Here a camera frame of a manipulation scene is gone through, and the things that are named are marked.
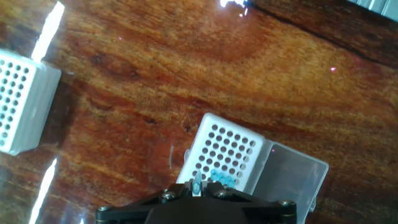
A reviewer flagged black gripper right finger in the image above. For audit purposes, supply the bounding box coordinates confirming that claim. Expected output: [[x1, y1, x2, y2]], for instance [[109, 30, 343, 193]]
[[200, 182, 298, 215]]

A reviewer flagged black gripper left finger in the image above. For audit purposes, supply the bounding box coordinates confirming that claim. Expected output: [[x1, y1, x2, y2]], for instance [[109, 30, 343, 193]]
[[95, 182, 194, 218]]

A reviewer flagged white hinged pipette tip box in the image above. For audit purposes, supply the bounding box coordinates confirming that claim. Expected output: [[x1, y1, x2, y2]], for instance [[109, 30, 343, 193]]
[[175, 112, 330, 224], [0, 49, 62, 156]]

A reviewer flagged glossy wooden board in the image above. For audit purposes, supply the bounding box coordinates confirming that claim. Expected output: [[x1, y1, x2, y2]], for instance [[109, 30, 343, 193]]
[[0, 0, 398, 224]]

